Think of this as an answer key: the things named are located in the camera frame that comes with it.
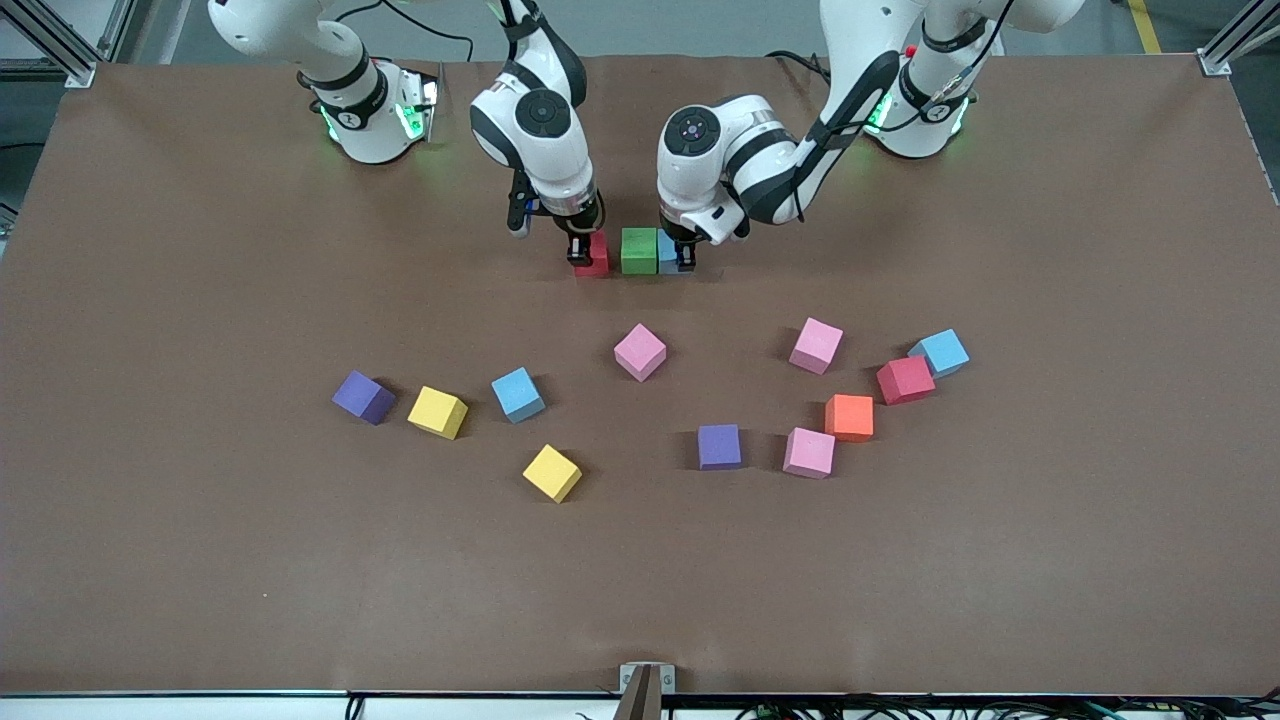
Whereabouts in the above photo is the green foam cube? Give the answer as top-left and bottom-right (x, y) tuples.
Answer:
(620, 227), (659, 276)

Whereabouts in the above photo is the pink foam cube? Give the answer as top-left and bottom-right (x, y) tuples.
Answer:
(613, 322), (668, 384)
(788, 317), (844, 376)
(782, 427), (837, 480)

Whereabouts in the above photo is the purple foam cube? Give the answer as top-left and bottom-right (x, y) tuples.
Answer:
(331, 370), (396, 426)
(697, 424), (743, 471)

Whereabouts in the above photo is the yellow foam cube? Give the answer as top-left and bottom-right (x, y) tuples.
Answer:
(522, 444), (583, 504)
(407, 385), (469, 441)

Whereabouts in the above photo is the orange foam cube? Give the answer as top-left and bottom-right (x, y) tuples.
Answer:
(824, 393), (875, 443)

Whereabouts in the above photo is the brown table cover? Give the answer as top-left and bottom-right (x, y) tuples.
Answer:
(0, 50), (1280, 696)

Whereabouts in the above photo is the black base cable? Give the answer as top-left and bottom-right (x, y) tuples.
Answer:
(765, 50), (831, 86)

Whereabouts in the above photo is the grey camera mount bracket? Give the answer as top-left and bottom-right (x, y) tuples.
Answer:
(612, 662), (678, 720)

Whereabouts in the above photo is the aluminium frame extrusion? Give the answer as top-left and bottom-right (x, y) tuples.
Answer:
(0, 0), (98, 89)
(97, 0), (161, 63)
(1197, 0), (1280, 78)

